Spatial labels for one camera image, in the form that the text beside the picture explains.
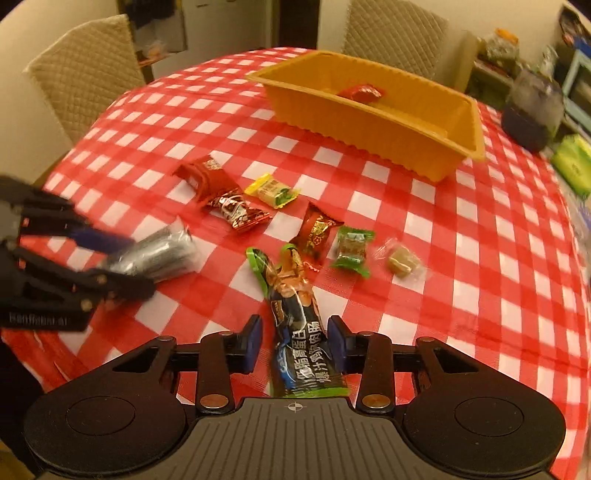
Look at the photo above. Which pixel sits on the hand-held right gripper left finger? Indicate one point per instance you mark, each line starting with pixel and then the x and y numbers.
pixel 251 344

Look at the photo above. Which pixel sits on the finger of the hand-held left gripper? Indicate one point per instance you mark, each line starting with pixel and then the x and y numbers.
pixel 120 285
pixel 106 241

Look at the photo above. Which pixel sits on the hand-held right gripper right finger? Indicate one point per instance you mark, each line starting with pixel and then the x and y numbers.
pixel 336 344

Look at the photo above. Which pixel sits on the silver foil snack packet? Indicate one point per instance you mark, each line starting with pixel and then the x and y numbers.
pixel 157 254

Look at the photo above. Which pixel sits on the green black sausage packet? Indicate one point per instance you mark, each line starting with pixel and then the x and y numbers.
pixel 295 304

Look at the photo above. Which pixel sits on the brown red candy packet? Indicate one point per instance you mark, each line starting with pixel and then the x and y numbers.
pixel 316 233

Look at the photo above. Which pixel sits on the red snack packet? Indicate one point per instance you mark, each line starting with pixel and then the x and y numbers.
pixel 201 173

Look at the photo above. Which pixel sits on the red silver twisted candy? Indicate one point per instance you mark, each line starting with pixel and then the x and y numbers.
pixel 238 213

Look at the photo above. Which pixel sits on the yellow candy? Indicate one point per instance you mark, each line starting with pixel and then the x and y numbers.
pixel 271 190

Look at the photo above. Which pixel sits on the yellow plastic tray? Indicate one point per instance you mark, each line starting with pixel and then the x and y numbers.
pixel 369 124

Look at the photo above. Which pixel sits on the green wrapped snack bar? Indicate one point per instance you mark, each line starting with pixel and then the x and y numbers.
pixel 353 249

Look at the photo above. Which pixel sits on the red checkered tablecloth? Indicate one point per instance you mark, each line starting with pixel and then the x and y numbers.
pixel 415 277

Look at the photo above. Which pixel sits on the clear wrapped brown candy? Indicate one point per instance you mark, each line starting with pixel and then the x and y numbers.
pixel 400 261

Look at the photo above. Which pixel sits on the beige quilted chair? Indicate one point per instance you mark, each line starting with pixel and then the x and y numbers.
pixel 397 37
pixel 87 74

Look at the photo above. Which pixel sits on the red wrapped candy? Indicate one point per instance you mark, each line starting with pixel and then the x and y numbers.
pixel 360 91

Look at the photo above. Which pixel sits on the green tissue pack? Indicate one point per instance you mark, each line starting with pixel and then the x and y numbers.
pixel 575 164

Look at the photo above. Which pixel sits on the dark glass jar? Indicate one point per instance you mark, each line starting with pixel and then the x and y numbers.
pixel 531 115

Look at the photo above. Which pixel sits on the wooden shelf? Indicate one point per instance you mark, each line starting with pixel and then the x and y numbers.
pixel 489 74

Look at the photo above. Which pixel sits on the orange lid glass jar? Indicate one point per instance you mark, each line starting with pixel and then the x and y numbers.
pixel 499 44

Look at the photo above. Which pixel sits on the light blue toaster oven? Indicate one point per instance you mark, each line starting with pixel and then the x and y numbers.
pixel 579 87

